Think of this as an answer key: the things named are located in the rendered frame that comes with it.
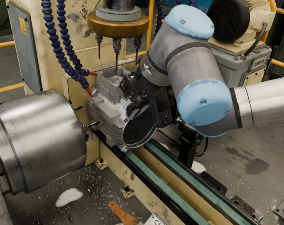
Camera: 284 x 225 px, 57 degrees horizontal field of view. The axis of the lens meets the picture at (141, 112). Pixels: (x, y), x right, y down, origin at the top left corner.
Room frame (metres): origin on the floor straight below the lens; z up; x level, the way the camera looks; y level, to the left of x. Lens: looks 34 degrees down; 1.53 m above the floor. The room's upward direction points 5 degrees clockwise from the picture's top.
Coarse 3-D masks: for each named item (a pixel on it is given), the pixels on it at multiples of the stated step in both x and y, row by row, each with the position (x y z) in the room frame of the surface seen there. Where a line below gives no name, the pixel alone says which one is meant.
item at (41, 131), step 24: (24, 96) 0.58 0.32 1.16; (48, 96) 0.57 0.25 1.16; (0, 120) 0.47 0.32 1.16; (24, 120) 0.48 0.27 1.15; (48, 120) 0.50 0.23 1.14; (72, 120) 0.53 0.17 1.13; (0, 144) 0.42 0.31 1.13; (24, 144) 0.43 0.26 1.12; (48, 144) 0.46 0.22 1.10; (72, 144) 0.49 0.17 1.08; (0, 168) 0.43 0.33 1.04; (24, 168) 0.41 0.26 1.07; (48, 168) 0.44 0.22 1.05; (72, 168) 0.48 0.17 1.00
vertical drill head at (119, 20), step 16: (112, 0) 0.73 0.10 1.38; (128, 0) 0.74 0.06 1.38; (96, 16) 0.75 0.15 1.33; (112, 16) 0.71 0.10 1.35; (128, 16) 0.72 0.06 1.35; (144, 16) 0.79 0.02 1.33; (96, 32) 0.71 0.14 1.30; (112, 32) 0.69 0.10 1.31; (128, 32) 0.69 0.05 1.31; (144, 32) 0.74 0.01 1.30
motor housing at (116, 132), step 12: (108, 108) 0.69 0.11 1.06; (120, 108) 0.68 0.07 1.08; (96, 120) 0.70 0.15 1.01; (120, 120) 0.64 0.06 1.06; (132, 120) 0.78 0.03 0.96; (144, 120) 0.76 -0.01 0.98; (108, 132) 0.65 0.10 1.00; (120, 132) 0.61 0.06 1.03; (132, 132) 0.73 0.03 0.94; (144, 132) 0.72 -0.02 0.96; (120, 144) 0.62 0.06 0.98; (132, 144) 0.67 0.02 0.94; (144, 144) 0.69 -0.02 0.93
